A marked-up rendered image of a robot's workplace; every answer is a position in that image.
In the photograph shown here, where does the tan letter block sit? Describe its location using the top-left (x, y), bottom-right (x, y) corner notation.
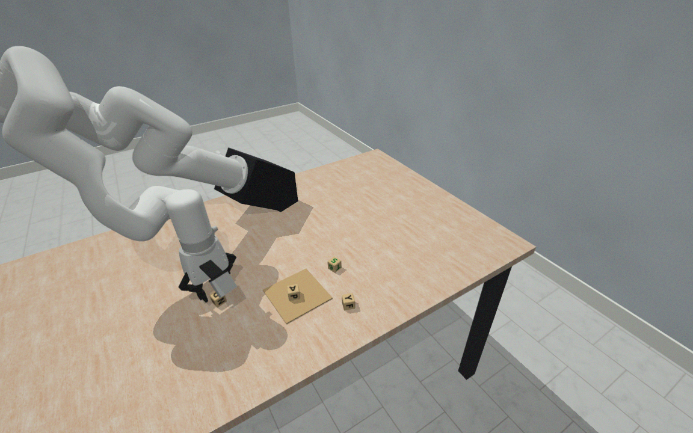
top-left (287, 284), bottom-right (300, 301)
top-left (209, 292), bottom-right (227, 307)
top-left (327, 256), bottom-right (342, 272)
top-left (342, 293), bottom-right (355, 310)

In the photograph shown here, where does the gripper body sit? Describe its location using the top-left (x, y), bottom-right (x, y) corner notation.
top-left (179, 236), bottom-right (229, 286)

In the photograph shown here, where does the tan square mat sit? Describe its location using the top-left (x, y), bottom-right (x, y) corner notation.
top-left (263, 269), bottom-right (333, 324)

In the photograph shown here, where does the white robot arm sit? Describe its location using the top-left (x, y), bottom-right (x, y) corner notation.
top-left (0, 46), bottom-right (248, 253)

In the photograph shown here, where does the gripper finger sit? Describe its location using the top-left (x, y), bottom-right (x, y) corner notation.
top-left (224, 253), bottom-right (236, 274)
top-left (179, 272), bottom-right (208, 303)

